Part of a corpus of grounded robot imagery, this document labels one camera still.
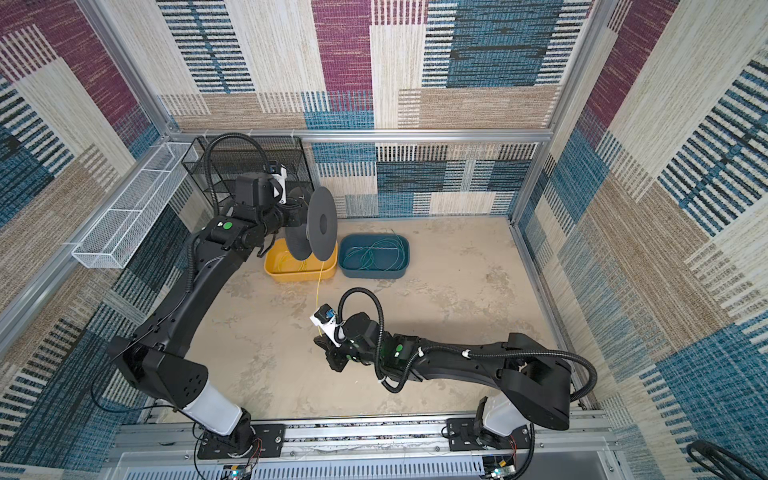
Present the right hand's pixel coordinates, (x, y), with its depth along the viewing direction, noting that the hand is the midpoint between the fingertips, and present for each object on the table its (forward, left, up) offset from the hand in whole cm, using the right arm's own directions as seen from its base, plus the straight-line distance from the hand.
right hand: (318, 345), depth 73 cm
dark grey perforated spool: (+24, +1, +12) cm, 27 cm away
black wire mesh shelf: (+58, +38, +14) cm, 71 cm away
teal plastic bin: (+41, -5, -10) cm, 42 cm away
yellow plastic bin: (+34, +19, -13) cm, 41 cm away
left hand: (+30, +5, +21) cm, 37 cm away
